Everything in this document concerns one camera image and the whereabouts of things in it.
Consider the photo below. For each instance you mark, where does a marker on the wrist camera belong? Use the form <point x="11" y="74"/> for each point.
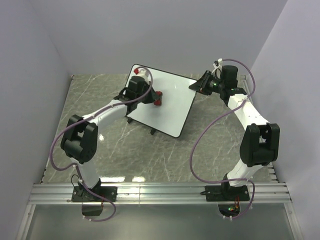
<point x="217" y="66"/>
<point x="141" y="72"/>

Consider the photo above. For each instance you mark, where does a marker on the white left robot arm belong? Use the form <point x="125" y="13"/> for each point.
<point x="80" y="138"/>

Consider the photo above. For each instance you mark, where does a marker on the white whiteboard with black frame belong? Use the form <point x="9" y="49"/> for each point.
<point x="177" y="99"/>

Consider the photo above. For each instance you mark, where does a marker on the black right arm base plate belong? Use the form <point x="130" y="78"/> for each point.
<point x="225" y="193"/>

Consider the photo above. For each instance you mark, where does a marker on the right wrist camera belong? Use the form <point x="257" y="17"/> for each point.
<point x="217" y="66"/>

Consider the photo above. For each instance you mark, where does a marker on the red whiteboard eraser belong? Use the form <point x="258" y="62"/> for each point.
<point x="158" y="101"/>

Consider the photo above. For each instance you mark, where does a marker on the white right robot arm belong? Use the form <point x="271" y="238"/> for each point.
<point x="260" y="142"/>

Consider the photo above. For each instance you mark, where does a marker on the aluminium side rail right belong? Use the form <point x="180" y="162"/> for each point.
<point x="271" y="191"/>

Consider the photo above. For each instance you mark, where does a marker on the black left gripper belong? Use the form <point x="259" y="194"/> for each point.
<point x="152" y="96"/>

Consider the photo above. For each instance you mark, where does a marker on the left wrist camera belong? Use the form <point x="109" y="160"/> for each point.
<point x="141" y="72"/>

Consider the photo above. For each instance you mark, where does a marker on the aluminium mounting rail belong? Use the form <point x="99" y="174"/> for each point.
<point x="134" y="193"/>

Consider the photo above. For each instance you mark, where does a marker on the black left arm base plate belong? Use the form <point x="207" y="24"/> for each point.
<point x="81" y="195"/>

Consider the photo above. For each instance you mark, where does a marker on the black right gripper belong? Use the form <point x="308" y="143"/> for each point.
<point x="201" y="85"/>

